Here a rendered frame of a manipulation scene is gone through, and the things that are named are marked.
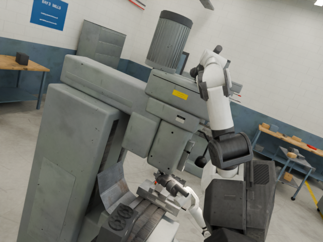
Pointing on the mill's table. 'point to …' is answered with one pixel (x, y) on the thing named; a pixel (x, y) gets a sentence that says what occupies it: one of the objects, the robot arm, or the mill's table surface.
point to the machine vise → (148, 190)
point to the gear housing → (174, 115)
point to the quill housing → (168, 147)
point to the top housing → (177, 92)
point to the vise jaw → (164, 194)
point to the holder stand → (118, 224)
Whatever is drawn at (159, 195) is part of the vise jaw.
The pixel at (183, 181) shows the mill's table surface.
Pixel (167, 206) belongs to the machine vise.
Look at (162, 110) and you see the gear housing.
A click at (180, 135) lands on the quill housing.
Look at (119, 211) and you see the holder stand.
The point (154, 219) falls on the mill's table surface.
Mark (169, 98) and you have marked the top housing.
